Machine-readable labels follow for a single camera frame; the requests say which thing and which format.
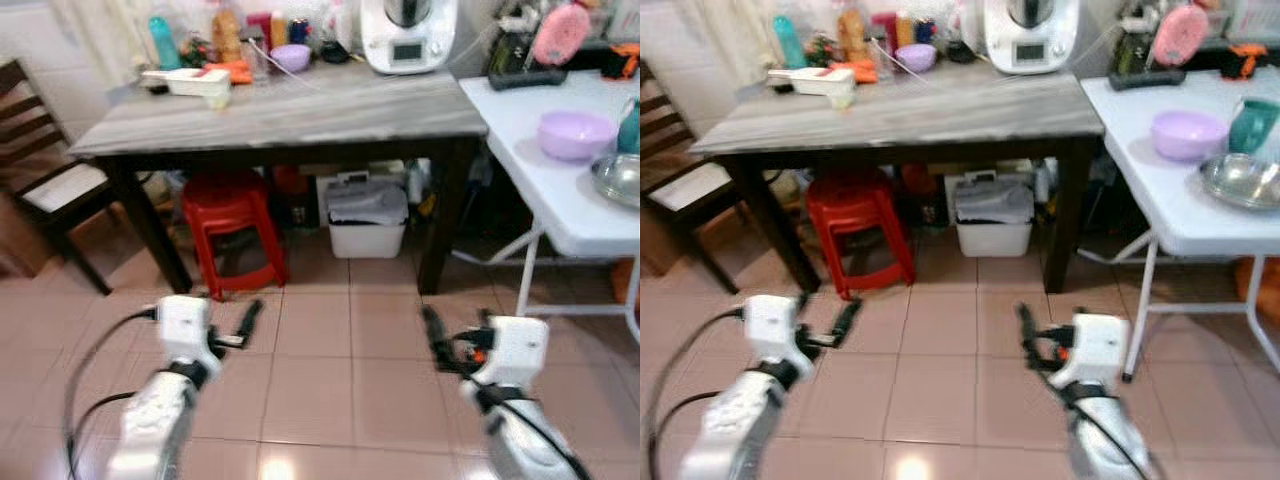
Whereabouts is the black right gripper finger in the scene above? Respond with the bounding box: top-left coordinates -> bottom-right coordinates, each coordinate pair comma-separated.
1016,302 -> 1045,367
421,304 -> 450,367

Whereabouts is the white bin with grey bag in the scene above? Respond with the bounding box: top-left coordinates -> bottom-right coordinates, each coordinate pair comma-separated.
325,175 -> 411,261
952,172 -> 1037,259

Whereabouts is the red plastic stool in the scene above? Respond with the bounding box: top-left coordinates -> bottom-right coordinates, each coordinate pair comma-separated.
805,168 -> 917,301
180,170 -> 292,301

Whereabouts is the white folding table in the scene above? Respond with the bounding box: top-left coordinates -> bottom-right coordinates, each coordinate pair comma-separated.
1080,70 -> 1280,383
458,72 -> 641,346

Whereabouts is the dark wooden chair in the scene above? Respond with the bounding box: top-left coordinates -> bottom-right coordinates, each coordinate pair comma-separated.
640,60 -> 743,297
0,58 -> 117,297

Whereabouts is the dark table with grey top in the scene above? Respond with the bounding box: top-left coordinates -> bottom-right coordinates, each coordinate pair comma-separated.
690,64 -> 1107,297
68,68 -> 491,297

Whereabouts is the orange bucket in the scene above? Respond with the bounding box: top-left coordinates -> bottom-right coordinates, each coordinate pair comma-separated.
1234,257 -> 1280,327

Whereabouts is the metal bowl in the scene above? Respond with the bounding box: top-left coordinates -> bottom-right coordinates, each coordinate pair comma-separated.
590,153 -> 641,210
1199,153 -> 1280,212

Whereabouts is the white flat container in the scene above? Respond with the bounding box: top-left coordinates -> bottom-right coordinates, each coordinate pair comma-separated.
766,66 -> 857,99
140,67 -> 234,100

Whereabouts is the large purple plastic bowl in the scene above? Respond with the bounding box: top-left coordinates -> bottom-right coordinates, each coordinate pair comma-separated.
1149,109 -> 1230,164
537,109 -> 620,164

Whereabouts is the orange plastic item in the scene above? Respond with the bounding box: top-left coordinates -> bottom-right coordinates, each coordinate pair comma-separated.
830,59 -> 880,85
205,59 -> 254,85

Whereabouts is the small purple bowl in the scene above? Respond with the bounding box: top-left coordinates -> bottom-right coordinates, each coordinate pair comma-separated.
269,43 -> 314,74
894,43 -> 939,74

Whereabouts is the black tray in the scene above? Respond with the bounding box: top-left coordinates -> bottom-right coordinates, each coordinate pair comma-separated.
1107,30 -> 1192,92
486,30 -> 572,92

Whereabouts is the teal bottle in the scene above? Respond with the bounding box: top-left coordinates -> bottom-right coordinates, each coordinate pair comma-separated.
771,14 -> 808,72
147,14 -> 185,72

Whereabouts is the brown jar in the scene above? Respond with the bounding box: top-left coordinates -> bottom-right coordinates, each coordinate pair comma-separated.
211,7 -> 244,64
837,7 -> 870,64

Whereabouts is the white kitchen appliance with display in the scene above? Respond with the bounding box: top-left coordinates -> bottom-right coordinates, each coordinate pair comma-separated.
979,0 -> 1082,77
357,0 -> 460,77

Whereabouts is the pink oval item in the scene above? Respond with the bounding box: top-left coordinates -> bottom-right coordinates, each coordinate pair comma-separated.
1151,2 -> 1212,68
531,2 -> 594,68

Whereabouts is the orange and black tool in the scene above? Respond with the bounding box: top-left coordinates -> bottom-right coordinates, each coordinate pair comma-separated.
1224,41 -> 1280,82
600,41 -> 641,82

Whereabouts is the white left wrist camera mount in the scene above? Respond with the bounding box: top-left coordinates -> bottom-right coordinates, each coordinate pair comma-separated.
744,294 -> 814,367
156,294 -> 224,367

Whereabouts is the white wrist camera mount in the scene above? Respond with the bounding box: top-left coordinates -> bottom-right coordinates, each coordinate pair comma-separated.
744,294 -> 814,367
156,294 -> 224,367
476,315 -> 551,390
1060,313 -> 1132,392

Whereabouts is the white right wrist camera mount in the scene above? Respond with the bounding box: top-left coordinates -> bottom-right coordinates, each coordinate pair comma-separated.
476,315 -> 551,390
1060,313 -> 1132,392

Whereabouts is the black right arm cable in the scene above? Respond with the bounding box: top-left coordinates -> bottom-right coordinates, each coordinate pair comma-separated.
478,385 -> 591,480
1072,388 -> 1153,480

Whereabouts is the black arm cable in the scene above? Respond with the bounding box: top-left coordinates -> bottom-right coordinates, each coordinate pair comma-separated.
478,385 -> 591,480
645,308 -> 751,480
1072,388 -> 1153,480
63,308 -> 161,480

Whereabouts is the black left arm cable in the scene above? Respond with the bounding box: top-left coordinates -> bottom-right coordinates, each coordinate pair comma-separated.
63,308 -> 161,480
645,308 -> 751,480

